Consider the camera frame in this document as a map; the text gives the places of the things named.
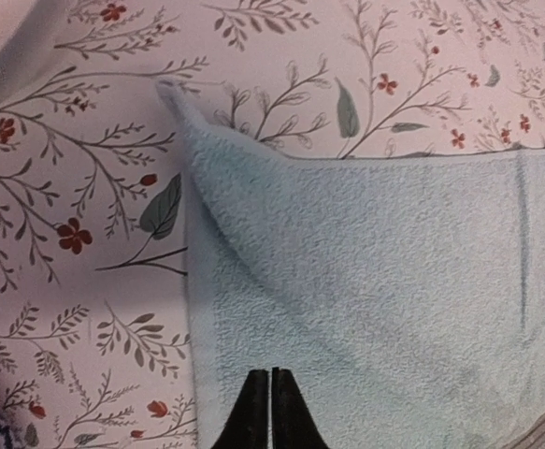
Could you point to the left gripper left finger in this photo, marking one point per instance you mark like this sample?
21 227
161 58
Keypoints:
246 425

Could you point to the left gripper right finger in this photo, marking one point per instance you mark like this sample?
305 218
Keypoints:
292 424

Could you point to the light blue towel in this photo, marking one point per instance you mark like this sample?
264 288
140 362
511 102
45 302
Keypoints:
406 295

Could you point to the white bowl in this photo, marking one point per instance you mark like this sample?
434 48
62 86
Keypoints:
28 32

